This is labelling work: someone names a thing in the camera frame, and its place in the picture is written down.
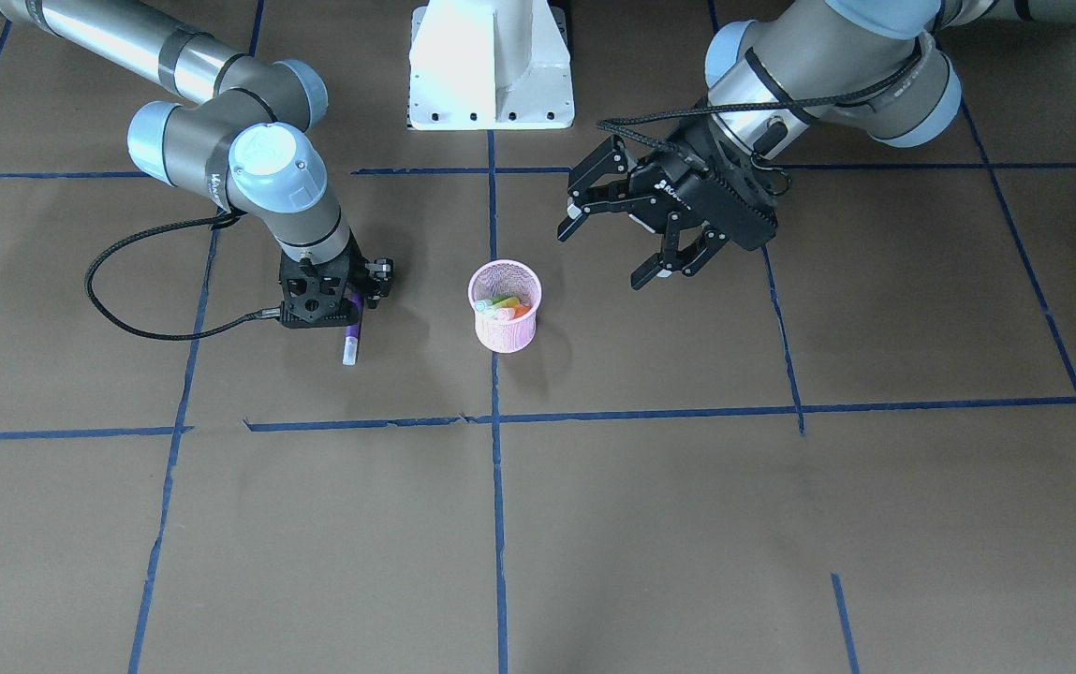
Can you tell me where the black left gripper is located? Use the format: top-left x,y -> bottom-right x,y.
556,121 -> 778,290

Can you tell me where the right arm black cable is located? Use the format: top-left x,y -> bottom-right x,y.
84,212 -> 286,342

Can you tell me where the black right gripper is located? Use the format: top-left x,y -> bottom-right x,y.
279,245 -> 370,329

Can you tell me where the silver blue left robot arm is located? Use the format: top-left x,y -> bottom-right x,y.
556,1 -> 1076,289

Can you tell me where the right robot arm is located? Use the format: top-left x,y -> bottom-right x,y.
0,1 -> 392,329

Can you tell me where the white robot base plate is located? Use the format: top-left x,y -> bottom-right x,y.
406,1 -> 576,131

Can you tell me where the purple highlighter pen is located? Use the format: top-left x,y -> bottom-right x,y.
341,293 -> 363,367

